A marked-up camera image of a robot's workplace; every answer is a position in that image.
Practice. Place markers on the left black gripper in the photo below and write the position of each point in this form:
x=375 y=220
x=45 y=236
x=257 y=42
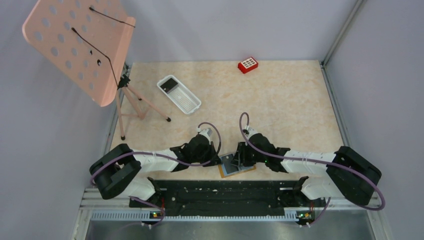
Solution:
x=212 y=150

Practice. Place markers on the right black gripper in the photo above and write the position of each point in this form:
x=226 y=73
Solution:
x=240 y=158

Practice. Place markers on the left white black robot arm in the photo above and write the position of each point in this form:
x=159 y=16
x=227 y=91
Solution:
x=120 y=170

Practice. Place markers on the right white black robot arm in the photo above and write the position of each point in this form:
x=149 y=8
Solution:
x=340 y=174

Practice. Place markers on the black card in basket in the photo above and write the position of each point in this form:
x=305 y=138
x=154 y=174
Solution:
x=169 y=85

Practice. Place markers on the white plastic basket tray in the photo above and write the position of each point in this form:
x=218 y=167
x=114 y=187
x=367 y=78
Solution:
x=181 y=96

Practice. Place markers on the red box with grid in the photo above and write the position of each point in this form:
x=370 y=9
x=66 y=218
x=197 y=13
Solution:
x=248 y=65

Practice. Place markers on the pink perforated music stand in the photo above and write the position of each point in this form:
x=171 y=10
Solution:
x=88 y=41

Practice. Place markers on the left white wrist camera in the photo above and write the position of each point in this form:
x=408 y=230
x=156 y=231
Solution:
x=206 y=132

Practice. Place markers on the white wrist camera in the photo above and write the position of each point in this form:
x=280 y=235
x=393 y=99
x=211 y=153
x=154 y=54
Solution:
x=249 y=131
x=206 y=132

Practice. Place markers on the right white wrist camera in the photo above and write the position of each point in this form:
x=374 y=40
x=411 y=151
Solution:
x=249 y=131

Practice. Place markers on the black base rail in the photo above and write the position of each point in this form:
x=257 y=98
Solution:
x=229 y=198

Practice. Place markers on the aluminium frame rail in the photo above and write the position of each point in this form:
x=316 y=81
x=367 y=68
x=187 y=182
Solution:
x=325 y=69

